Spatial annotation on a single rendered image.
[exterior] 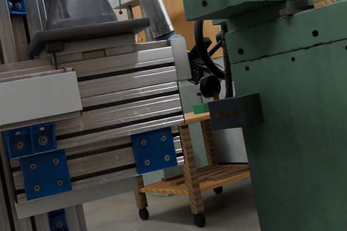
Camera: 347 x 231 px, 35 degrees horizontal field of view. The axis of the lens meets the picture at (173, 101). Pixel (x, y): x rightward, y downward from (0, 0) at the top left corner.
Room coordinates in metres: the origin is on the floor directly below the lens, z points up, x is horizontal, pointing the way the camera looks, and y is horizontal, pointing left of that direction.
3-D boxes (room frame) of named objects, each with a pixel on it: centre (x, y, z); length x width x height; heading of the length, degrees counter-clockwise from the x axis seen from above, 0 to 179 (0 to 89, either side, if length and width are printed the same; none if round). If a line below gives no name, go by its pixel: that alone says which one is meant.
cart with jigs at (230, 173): (3.02, -0.09, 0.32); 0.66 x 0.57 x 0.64; 128
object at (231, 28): (1.61, -0.40, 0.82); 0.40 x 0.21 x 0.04; 134
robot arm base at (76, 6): (1.15, 0.16, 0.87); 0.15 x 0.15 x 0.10
